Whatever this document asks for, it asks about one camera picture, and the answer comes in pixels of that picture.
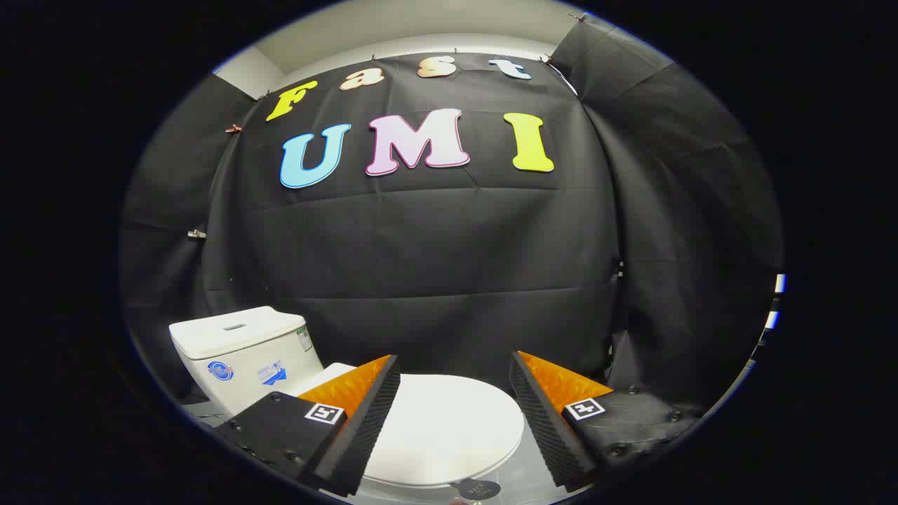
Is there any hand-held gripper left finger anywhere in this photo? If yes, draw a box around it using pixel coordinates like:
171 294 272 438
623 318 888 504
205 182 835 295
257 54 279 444
211 354 402 499

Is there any white toilet lid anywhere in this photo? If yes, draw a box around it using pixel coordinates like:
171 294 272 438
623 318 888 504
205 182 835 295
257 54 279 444
288 362 525 489

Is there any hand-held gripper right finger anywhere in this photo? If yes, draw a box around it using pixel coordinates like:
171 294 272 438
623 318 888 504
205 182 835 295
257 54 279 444
509 351 706 492

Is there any white ceramic toilet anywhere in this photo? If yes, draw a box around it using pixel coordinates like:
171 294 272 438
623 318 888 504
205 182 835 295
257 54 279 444
168 306 523 503

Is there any black round lid pull tab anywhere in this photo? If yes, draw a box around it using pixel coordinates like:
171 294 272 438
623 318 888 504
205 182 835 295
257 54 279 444
449 478 502 501

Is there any black backdrop cloth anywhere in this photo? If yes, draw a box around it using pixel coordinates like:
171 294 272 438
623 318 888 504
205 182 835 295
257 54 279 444
118 14 785 422

